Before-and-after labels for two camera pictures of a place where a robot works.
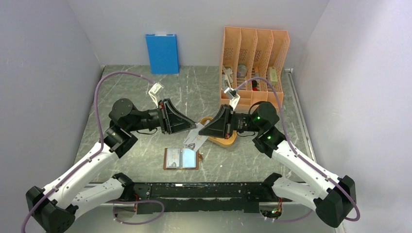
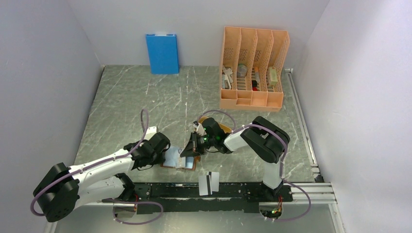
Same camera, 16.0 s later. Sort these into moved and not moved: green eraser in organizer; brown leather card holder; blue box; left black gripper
Moved: left black gripper
Not moved: blue box; green eraser in organizer; brown leather card holder
